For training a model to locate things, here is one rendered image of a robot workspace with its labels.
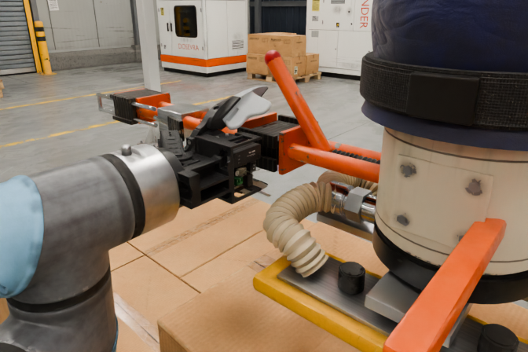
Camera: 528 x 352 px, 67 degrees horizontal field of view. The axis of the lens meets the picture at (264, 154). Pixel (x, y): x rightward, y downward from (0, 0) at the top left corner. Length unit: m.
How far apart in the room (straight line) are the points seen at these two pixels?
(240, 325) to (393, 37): 0.44
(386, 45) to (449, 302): 0.21
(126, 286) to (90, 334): 0.97
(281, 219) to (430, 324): 0.25
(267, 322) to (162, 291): 0.77
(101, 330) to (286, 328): 0.27
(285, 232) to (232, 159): 0.10
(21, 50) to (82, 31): 1.52
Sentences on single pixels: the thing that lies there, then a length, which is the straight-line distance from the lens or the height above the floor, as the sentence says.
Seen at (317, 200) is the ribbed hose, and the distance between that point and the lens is 0.52.
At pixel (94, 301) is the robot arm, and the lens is 0.42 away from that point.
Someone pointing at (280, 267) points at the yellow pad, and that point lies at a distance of 0.49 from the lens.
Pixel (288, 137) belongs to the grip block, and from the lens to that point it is 0.52.
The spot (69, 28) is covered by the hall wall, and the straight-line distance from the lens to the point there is 11.13.
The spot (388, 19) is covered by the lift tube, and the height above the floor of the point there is 1.36.
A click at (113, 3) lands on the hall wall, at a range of 11.68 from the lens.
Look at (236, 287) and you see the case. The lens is 0.68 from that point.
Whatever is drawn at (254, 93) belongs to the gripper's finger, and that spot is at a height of 1.27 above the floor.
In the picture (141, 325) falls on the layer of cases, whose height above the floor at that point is 0.54.
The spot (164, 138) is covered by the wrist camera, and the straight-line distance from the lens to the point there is 0.53.
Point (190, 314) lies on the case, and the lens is 0.64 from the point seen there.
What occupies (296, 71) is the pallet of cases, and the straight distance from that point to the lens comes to 7.87.
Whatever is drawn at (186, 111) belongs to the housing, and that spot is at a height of 1.21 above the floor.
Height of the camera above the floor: 1.37
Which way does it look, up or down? 20 degrees down
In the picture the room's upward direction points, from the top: straight up
